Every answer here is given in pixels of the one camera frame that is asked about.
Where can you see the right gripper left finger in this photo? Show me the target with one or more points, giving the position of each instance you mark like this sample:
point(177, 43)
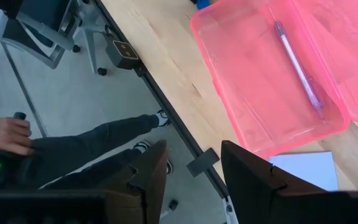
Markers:
point(148, 186)

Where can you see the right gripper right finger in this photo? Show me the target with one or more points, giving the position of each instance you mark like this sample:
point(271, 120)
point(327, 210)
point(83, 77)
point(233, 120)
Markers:
point(253, 193)

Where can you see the pink translucent plastic pencil case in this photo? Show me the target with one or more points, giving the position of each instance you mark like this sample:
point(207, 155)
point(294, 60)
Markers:
point(259, 93)

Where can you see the black caster wheel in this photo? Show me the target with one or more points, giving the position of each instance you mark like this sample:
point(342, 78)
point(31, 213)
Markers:
point(173, 204)

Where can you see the person's shoe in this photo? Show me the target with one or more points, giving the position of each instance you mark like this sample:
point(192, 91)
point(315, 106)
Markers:
point(141, 145)
point(163, 119)

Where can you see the person's leg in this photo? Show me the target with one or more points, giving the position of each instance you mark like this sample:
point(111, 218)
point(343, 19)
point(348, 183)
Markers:
point(104, 169)
point(104, 137)

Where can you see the clear purple pen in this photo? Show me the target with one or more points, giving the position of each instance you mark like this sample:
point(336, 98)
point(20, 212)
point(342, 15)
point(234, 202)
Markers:
point(294, 59)

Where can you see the person's hand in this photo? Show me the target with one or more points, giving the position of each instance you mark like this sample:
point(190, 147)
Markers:
point(5, 133)

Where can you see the small blue plastic item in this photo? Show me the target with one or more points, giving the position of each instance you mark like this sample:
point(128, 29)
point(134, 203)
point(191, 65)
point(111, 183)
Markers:
point(202, 3)

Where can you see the grey office chair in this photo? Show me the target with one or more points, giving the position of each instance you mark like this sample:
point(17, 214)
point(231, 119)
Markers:
point(45, 12)

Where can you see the black metal bracket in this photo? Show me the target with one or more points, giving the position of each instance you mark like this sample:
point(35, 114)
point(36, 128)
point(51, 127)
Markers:
point(202, 161)

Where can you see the black table frame rail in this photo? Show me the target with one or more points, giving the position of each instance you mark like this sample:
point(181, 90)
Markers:
point(166, 105)

